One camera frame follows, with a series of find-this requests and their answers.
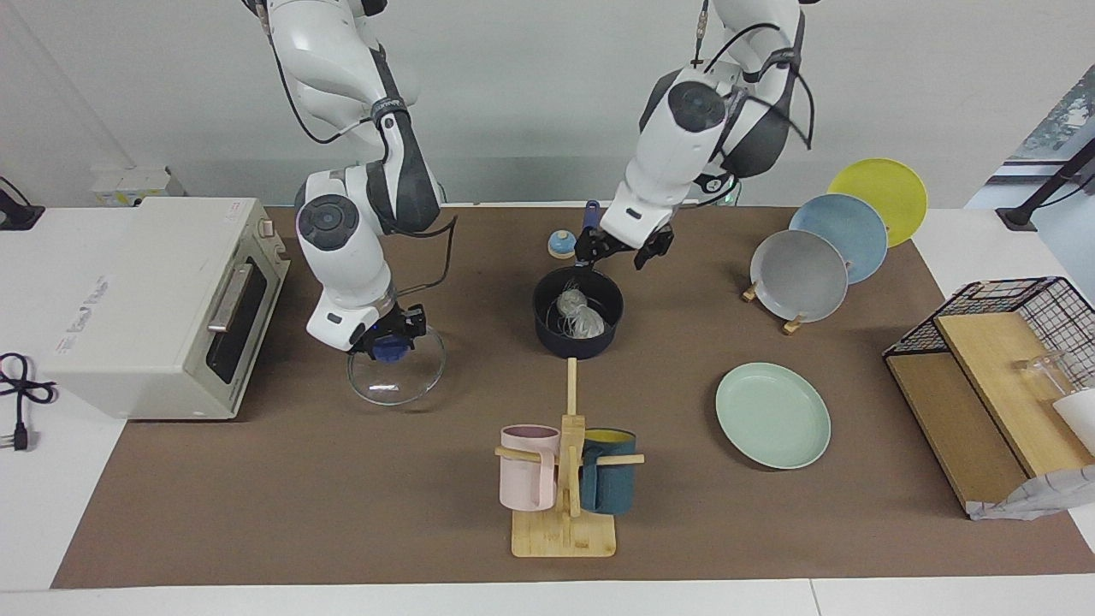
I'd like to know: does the glass lid with blue knob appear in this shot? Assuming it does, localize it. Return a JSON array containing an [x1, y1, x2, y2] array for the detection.
[[346, 321, 447, 406]]

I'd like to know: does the white vermicelli bundle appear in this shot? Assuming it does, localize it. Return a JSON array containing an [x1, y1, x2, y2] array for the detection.
[[556, 288, 607, 340]]

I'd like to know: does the black monitor arm base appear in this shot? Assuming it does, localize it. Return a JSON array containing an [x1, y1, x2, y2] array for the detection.
[[996, 137, 1095, 230]]

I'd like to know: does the grey plate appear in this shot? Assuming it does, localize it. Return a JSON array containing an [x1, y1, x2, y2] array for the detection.
[[750, 229, 849, 323]]

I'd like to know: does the wooden plate rack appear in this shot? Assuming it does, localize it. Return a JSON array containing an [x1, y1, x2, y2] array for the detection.
[[742, 274, 808, 335]]

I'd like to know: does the green round plate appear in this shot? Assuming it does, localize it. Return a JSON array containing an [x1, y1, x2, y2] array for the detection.
[[715, 362, 832, 470]]

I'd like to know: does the light blue plate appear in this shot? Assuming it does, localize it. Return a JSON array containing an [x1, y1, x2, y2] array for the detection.
[[788, 194, 889, 285]]

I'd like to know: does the yellow plate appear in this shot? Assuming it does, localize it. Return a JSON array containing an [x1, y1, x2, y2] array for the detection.
[[827, 158, 928, 249]]

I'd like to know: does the brown table mat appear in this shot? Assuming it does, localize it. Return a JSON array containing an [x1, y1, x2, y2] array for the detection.
[[51, 205, 1095, 589]]

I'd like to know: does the pink mug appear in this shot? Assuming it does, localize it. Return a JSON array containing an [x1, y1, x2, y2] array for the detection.
[[500, 424, 561, 512]]

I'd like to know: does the beige toaster oven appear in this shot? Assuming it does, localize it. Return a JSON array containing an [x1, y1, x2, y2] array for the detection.
[[38, 198, 291, 421]]

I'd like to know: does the teal mug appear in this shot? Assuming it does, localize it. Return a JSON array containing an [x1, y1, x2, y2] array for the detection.
[[579, 429, 637, 515]]

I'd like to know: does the wooden mug tree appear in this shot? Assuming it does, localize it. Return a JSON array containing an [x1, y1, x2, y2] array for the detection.
[[494, 358, 645, 559]]

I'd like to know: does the clear glass cup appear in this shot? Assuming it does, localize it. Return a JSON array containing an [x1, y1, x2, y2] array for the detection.
[[1015, 350, 1075, 400]]

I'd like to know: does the white crumpled bag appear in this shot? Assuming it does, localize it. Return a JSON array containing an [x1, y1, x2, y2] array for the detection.
[[967, 465, 1095, 521]]

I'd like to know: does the white cup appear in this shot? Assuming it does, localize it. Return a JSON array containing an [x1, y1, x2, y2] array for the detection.
[[1052, 389, 1095, 456]]

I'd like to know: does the dark pot with blue handle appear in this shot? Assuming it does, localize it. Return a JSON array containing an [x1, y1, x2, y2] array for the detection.
[[532, 201, 624, 360]]

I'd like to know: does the white box by wall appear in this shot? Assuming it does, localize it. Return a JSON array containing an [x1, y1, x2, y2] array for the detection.
[[92, 167, 173, 207]]

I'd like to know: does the black wire basket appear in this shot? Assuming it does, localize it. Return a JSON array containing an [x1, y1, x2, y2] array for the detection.
[[884, 276, 1095, 393]]

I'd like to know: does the black power cable with plug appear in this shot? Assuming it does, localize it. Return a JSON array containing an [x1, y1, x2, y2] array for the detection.
[[0, 352, 58, 453]]

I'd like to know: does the wire and wood dish rack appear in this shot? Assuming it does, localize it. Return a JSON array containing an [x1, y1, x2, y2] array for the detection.
[[885, 311, 1095, 512]]

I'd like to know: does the black stand with cable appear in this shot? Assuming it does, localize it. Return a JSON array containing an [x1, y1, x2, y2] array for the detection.
[[0, 176, 45, 231]]

